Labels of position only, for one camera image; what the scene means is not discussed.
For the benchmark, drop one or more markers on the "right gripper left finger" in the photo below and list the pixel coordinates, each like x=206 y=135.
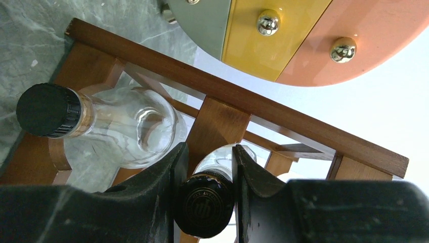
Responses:
x=139 y=209

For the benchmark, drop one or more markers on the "round cream drawer cabinet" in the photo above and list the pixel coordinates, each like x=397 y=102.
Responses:
x=300 y=43

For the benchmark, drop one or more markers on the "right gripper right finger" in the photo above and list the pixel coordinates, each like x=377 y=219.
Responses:
x=269 y=210

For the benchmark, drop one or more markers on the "small clear black-cap bottle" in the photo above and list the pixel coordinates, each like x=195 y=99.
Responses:
x=205 y=201

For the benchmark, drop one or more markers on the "clear silver-cap bottle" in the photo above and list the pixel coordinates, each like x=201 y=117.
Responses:
x=136 y=125

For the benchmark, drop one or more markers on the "wooden wine rack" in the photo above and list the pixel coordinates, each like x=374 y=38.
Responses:
x=98 y=55

